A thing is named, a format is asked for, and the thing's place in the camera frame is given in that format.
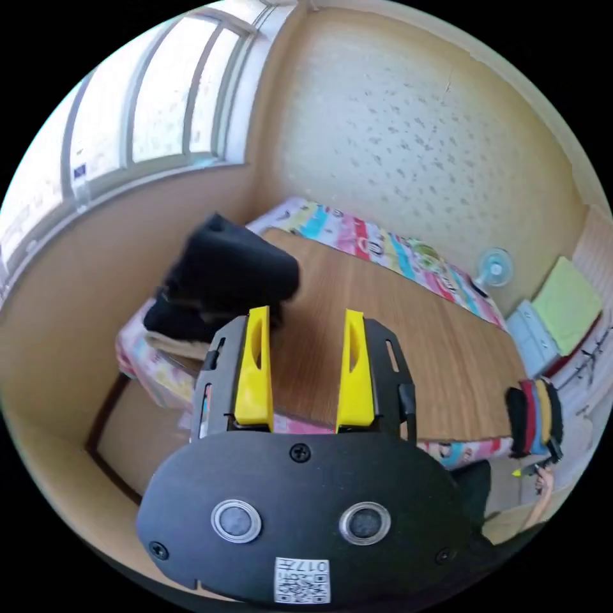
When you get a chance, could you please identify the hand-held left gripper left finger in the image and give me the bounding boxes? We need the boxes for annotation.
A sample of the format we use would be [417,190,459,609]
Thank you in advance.
[234,306,275,432]

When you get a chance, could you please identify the light blue cupboard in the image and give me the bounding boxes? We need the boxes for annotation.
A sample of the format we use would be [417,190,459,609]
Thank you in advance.
[506,298,562,380]

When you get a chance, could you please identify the window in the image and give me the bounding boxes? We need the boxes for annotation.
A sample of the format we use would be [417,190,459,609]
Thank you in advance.
[0,7,288,307]

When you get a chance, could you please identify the light blue fan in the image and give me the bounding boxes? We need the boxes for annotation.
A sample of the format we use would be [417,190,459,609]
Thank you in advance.
[471,246,516,299]

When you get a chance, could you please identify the person's body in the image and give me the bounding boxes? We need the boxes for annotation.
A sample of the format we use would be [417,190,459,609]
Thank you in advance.
[450,458,547,571]

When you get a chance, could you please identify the bed with printed sheet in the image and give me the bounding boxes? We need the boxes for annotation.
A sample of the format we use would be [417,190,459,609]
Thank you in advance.
[116,195,520,473]

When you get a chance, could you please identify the wooden folding board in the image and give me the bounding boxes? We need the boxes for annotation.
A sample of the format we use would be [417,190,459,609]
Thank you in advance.
[260,227,529,443]

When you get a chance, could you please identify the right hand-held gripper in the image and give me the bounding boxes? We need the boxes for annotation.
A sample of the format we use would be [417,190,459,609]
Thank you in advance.
[511,440,564,480]

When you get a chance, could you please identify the person's right forearm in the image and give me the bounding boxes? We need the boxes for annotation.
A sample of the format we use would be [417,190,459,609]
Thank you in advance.
[522,492,553,531]

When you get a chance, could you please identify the colourful pile of clothes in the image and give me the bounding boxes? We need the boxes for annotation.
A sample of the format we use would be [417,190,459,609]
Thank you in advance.
[506,377,564,458]

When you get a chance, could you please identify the dark pile of clothes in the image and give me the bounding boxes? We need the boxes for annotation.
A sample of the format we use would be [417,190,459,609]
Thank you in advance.
[142,294,226,363]

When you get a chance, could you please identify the light green folded blanket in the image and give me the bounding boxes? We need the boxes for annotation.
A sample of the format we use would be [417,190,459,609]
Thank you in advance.
[530,255,604,358]

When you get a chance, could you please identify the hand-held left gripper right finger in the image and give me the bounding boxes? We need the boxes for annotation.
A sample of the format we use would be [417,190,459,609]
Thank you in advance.
[335,308,379,435]

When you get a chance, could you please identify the black pants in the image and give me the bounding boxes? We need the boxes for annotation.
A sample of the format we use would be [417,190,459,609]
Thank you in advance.
[162,212,301,321]

